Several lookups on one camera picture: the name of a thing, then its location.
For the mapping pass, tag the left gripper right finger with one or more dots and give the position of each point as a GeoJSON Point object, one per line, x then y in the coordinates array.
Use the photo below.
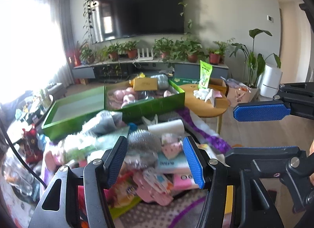
{"type": "Point", "coordinates": [213, 176]}

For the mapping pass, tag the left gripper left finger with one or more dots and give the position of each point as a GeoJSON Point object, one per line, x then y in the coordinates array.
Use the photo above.
{"type": "Point", "coordinates": [99, 175]}

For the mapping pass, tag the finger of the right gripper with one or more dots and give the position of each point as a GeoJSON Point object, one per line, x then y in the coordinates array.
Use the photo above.
{"type": "Point", "coordinates": [261, 112]}
{"type": "Point", "coordinates": [242, 157]}

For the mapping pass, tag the white air purifier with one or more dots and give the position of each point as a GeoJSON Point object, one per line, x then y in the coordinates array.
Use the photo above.
{"type": "Point", "coordinates": [269, 81]}

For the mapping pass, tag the brown paper shopping bag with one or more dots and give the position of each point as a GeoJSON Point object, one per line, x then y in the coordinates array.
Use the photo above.
{"type": "Point", "coordinates": [240, 93]}

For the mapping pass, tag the packaged baby socks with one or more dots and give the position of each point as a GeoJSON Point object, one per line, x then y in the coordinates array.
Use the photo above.
{"type": "Point", "coordinates": [171, 145]}

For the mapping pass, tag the tall leafy floor plant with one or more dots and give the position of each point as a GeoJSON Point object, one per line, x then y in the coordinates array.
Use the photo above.
{"type": "Point", "coordinates": [256, 63]}

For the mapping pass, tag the steel wool scrubber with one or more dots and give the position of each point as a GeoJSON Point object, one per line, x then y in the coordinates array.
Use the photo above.
{"type": "Point", "coordinates": [143, 149]}

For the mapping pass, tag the white paper roll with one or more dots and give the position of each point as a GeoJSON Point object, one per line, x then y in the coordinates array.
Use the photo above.
{"type": "Point", "coordinates": [175, 126]}

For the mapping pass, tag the round wooden side table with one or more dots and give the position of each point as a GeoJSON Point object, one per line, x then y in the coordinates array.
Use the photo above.
{"type": "Point", "coordinates": [205, 109]}

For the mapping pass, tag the green box lid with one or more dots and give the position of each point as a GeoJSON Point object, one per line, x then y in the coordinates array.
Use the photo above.
{"type": "Point", "coordinates": [68, 114]}

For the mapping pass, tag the green box tray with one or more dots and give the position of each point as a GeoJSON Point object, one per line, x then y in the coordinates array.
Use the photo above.
{"type": "Point", "coordinates": [148, 103]}

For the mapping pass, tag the white rubber glove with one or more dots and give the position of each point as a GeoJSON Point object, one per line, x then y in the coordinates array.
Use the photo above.
{"type": "Point", "coordinates": [203, 94]}

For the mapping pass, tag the terracotta potted plant right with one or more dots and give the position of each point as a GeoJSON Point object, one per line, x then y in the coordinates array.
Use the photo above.
{"type": "Point", "coordinates": [215, 55]}

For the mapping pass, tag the terracotta potted plant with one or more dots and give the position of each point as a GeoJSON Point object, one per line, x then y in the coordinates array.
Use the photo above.
{"type": "Point", "coordinates": [215, 55]}
{"type": "Point", "coordinates": [130, 47]}

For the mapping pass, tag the pink plush toy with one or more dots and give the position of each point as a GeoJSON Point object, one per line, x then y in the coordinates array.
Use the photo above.
{"type": "Point", "coordinates": [120, 98]}

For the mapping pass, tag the green snack bag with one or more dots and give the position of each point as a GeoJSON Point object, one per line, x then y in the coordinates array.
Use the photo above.
{"type": "Point", "coordinates": [205, 74]}

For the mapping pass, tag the green printed carton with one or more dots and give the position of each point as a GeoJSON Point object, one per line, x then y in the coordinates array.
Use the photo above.
{"type": "Point", "coordinates": [182, 81]}

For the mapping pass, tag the yellow cardboard box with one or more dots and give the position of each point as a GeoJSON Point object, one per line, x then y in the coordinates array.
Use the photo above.
{"type": "Point", "coordinates": [145, 84]}

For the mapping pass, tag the grey tv cabinet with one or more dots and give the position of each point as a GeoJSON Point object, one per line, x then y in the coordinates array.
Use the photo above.
{"type": "Point", "coordinates": [124, 69]}

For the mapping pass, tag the white wifi router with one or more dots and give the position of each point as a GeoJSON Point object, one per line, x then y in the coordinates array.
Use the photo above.
{"type": "Point", "coordinates": [145, 54]}

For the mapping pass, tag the terracotta potted plant centre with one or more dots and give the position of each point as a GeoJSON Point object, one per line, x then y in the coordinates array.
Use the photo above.
{"type": "Point", "coordinates": [130, 47]}

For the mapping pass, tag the wall mounted television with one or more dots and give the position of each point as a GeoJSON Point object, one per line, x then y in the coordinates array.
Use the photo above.
{"type": "Point", "coordinates": [117, 19]}

